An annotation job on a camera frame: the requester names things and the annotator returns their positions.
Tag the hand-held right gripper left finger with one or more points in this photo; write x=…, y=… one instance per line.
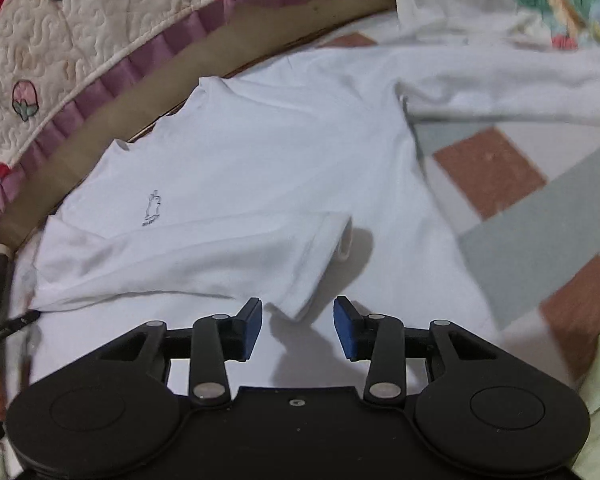
x=252, y=327

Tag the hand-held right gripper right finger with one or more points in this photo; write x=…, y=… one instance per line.
x=342, y=327

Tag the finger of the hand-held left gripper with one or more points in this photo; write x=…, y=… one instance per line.
x=15, y=324

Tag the white long-sleeved shirt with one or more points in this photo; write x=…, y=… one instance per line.
x=260, y=160

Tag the quilted bear print bedspread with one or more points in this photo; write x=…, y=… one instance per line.
x=105, y=25

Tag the white sheet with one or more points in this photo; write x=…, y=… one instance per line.
x=445, y=5

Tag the beige bed frame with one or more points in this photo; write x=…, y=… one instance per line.
x=190, y=60

